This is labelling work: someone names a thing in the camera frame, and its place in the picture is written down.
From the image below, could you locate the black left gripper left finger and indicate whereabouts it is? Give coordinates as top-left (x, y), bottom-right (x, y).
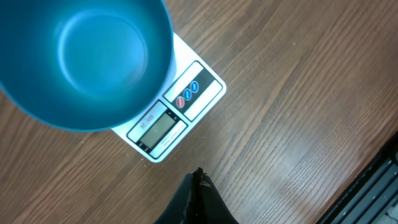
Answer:
top-left (154, 174), bottom-right (193, 224)

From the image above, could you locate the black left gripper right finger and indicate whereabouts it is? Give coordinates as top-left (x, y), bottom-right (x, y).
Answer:
top-left (192, 167), bottom-right (238, 224)

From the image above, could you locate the white digital kitchen scale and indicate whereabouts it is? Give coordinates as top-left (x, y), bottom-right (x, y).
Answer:
top-left (113, 34), bottom-right (226, 163)

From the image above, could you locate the blue metal bowl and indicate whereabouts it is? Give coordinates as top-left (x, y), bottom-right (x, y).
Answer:
top-left (1, 0), bottom-right (174, 131)

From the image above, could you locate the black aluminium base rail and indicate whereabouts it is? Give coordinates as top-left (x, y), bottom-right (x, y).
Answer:
top-left (317, 134), bottom-right (397, 224)

